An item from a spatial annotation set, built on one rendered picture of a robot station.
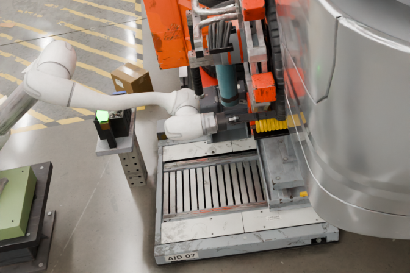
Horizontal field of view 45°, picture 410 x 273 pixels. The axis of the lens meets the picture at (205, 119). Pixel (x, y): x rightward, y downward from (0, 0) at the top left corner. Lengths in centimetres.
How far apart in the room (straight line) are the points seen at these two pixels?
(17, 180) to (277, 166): 121
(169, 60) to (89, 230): 95
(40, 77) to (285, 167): 117
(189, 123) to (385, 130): 105
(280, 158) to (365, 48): 149
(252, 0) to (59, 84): 77
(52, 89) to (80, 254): 95
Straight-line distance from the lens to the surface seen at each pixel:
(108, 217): 264
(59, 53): 203
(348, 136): 113
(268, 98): 178
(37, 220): 236
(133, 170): 266
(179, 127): 197
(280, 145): 247
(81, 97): 192
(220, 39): 181
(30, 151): 325
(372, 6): 103
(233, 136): 277
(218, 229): 235
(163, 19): 247
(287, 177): 233
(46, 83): 192
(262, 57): 178
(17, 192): 241
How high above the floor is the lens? 190
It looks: 38 degrees down
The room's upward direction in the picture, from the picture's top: 11 degrees counter-clockwise
